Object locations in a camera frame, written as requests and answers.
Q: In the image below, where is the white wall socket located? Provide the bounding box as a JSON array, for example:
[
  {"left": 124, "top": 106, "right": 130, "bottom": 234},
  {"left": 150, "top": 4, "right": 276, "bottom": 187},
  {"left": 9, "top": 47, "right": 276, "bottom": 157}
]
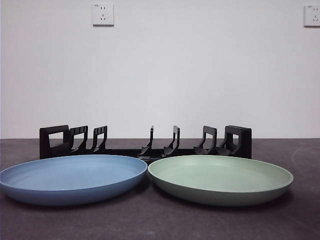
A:
[
  {"left": 92, "top": 2, "right": 116, "bottom": 28},
  {"left": 303, "top": 4, "right": 320, "bottom": 28}
]

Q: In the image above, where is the black plastic plate rack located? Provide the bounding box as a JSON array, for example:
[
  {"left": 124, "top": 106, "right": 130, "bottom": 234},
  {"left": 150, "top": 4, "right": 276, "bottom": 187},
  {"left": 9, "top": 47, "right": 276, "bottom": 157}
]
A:
[{"left": 39, "top": 124, "right": 253, "bottom": 162}]

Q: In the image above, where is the blue round plate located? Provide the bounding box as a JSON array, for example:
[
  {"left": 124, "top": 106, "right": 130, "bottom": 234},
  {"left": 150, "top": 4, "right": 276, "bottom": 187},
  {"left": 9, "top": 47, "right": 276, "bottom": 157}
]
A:
[{"left": 0, "top": 154, "right": 149, "bottom": 207}]

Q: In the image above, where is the green round plate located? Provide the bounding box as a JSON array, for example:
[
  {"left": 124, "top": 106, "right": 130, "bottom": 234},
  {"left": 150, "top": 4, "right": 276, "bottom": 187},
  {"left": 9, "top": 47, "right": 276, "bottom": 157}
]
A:
[{"left": 147, "top": 154, "right": 295, "bottom": 208}]

